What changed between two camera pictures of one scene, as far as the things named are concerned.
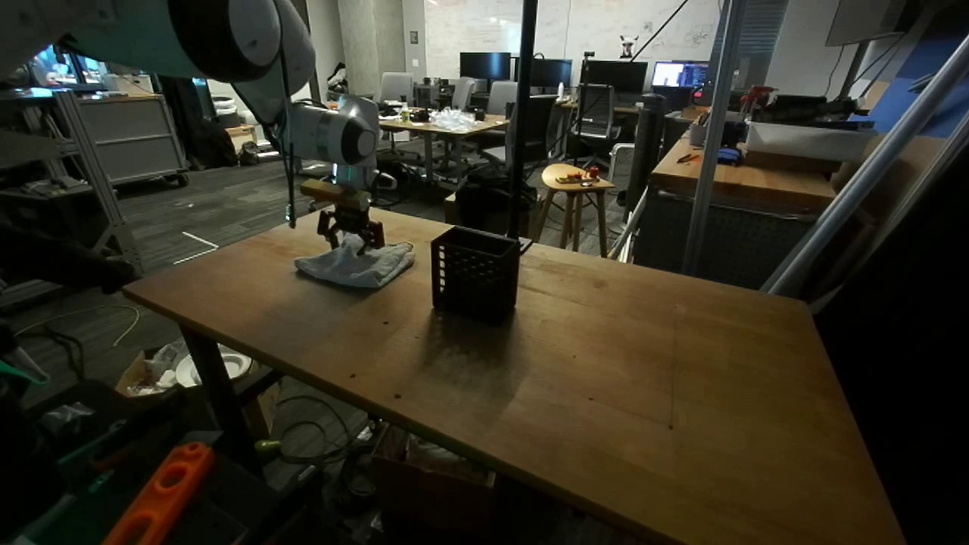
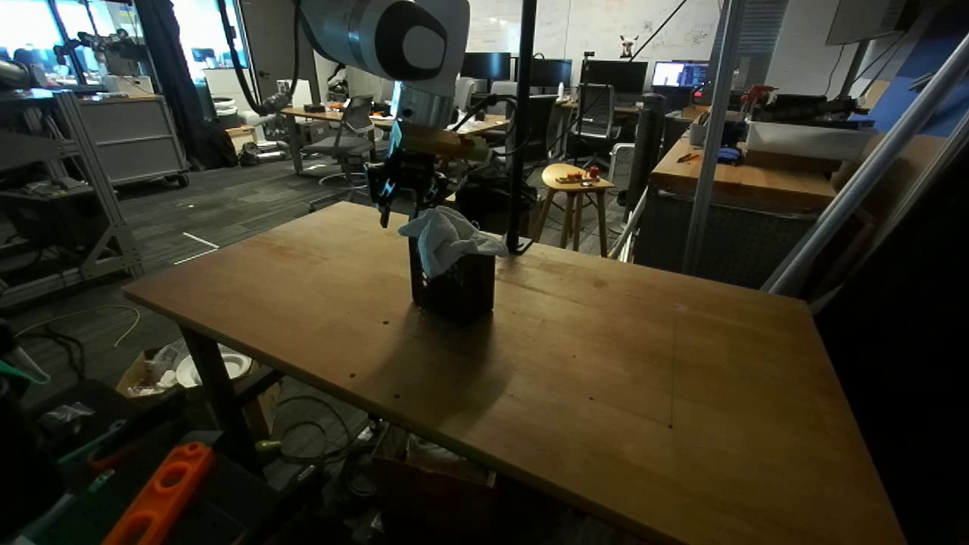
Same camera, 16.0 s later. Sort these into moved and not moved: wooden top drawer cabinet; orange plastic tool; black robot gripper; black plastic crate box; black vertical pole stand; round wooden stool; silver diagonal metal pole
Moved: black robot gripper; black plastic crate box
Not moved: wooden top drawer cabinet; round wooden stool; silver diagonal metal pole; black vertical pole stand; orange plastic tool
